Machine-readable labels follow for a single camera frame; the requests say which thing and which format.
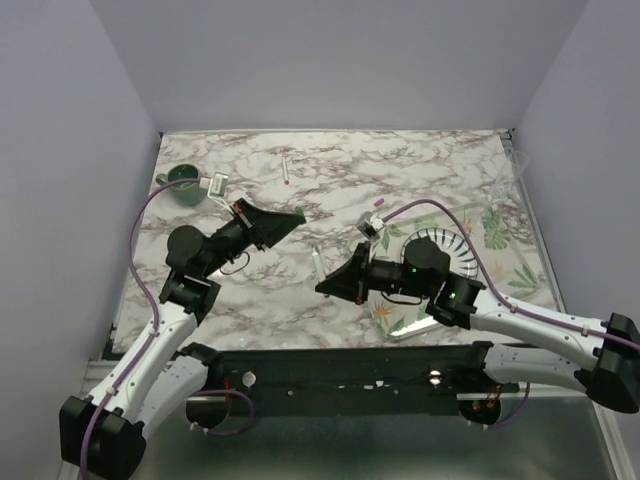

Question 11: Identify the leaf pattern glass tray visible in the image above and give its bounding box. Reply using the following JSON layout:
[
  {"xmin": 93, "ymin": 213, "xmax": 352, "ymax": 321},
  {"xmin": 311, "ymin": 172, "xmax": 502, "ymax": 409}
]
[{"xmin": 367, "ymin": 202, "xmax": 556, "ymax": 340}]

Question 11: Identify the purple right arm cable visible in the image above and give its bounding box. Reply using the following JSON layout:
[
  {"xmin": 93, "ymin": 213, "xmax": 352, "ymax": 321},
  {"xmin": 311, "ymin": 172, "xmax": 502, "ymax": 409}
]
[{"xmin": 379, "ymin": 199, "xmax": 640, "ymax": 431}]

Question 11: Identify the pink tipped white pen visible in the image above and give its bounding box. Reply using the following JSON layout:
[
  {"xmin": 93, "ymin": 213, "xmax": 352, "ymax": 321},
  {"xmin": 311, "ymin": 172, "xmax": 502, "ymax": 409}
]
[{"xmin": 281, "ymin": 157, "xmax": 290, "ymax": 185}]

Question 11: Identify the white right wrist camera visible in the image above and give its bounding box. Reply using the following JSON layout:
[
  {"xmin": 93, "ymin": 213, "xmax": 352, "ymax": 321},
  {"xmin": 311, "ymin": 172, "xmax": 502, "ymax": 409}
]
[{"xmin": 356, "ymin": 211, "xmax": 386, "ymax": 242}]

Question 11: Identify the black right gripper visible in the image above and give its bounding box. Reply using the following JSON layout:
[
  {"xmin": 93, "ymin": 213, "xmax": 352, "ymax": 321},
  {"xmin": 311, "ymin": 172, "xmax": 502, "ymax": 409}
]
[{"xmin": 316, "ymin": 241, "xmax": 431, "ymax": 306}]

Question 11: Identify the striped white blue plate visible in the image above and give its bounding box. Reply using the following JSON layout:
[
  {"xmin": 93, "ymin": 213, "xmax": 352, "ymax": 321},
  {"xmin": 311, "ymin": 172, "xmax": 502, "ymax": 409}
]
[{"xmin": 400, "ymin": 227, "xmax": 479, "ymax": 280}]

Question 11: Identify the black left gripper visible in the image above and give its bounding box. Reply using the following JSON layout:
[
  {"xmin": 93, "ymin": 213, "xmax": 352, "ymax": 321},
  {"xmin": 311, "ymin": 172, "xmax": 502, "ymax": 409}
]
[{"xmin": 201, "ymin": 198, "xmax": 305, "ymax": 279}]

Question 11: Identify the black mounting base bar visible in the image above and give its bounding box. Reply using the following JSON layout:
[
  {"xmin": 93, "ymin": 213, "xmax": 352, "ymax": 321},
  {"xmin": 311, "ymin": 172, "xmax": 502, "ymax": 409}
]
[{"xmin": 179, "ymin": 342, "xmax": 519, "ymax": 428}]

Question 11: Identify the green ceramic mug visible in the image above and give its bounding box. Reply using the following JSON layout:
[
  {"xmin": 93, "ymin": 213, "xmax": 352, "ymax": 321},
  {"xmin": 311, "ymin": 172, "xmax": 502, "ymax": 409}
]
[{"xmin": 155, "ymin": 164, "xmax": 206, "ymax": 207}]

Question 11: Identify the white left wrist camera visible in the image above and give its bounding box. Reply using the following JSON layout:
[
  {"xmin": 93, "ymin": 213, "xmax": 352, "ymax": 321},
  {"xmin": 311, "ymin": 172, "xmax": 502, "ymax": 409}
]
[{"xmin": 199, "ymin": 172, "xmax": 231, "ymax": 211}]

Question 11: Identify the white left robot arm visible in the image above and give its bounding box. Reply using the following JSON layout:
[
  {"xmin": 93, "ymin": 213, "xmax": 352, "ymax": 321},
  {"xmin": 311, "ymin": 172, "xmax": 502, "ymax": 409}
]
[{"xmin": 59, "ymin": 199, "xmax": 306, "ymax": 479}]

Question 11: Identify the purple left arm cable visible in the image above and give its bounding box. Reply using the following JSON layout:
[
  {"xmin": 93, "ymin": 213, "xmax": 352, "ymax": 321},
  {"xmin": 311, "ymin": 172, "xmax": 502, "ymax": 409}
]
[{"xmin": 78, "ymin": 178, "xmax": 256, "ymax": 474}]

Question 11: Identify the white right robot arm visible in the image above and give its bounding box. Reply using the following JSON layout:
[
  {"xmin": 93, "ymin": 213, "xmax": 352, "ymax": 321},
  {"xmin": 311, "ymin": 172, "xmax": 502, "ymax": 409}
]
[{"xmin": 315, "ymin": 237, "xmax": 639, "ymax": 414}]

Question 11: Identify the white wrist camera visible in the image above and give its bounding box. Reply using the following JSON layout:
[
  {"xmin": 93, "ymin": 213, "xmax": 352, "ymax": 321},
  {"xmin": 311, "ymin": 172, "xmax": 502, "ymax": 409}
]
[
  {"xmin": 356, "ymin": 211, "xmax": 386, "ymax": 242},
  {"xmin": 199, "ymin": 172, "xmax": 231, "ymax": 211}
]

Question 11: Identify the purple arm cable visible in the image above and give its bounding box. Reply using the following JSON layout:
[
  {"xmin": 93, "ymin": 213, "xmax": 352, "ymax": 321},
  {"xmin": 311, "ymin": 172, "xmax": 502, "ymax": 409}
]
[
  {"xmin": 78, "ymin": 178, "xmax": 256, "ymax": 474},
  {"xmin": 379, "ymin": 199, "xmax": 640, "ymax": 431}
]

